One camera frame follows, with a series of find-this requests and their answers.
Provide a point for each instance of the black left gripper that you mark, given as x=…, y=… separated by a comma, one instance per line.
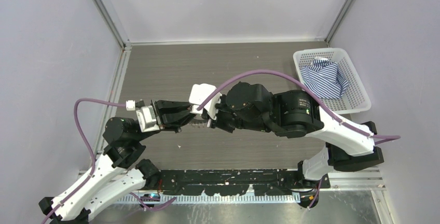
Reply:
x=172, y=121

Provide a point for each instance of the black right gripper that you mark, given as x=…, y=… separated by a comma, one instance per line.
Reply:
x=217, y=123

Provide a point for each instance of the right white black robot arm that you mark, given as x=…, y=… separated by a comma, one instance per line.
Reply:
x=291, y=114

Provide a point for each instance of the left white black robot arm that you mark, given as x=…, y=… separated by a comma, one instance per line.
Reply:
x=118, y=171

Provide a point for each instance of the blue striped shirt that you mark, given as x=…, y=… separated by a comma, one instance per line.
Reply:
x=324, y=78

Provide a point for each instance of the white plastic basket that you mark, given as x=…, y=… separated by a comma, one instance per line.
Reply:
x=355, y=99

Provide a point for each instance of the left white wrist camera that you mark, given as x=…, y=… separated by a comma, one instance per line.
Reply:
x=146, y=114

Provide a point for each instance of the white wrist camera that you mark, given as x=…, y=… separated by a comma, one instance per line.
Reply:
x=200, y=100
x=146, y=114

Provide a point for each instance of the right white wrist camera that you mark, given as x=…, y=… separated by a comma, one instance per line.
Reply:
x=200, y=100

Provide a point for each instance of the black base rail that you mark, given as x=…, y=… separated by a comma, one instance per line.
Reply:
x=232, y=182

